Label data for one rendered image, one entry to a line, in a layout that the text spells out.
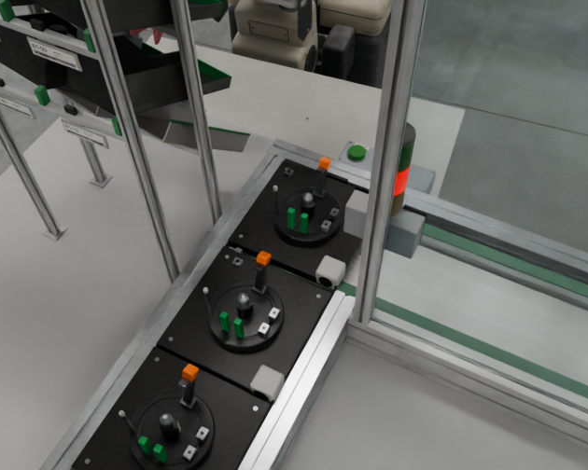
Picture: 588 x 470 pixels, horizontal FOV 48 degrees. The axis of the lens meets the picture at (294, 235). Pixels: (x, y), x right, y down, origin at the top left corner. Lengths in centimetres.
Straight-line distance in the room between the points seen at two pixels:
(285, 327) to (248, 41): 105
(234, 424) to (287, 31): 119
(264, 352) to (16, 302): 56
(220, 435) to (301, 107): 91
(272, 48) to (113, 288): 90
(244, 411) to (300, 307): 22
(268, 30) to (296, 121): 39
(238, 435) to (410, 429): 32
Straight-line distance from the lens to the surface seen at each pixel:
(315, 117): 170
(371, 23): 219
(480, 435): 129
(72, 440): 121
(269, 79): 181
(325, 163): 131
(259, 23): 199
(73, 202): 161
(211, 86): 125
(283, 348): 120
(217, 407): 116
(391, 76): 78
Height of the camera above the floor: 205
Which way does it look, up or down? 54 degrees down
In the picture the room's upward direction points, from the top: 1 degrees counter-clockwise
